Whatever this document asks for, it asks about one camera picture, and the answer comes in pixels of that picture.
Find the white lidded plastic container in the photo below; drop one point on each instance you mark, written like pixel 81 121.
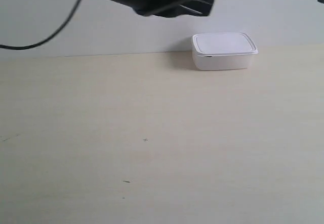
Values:
pixel 223 50

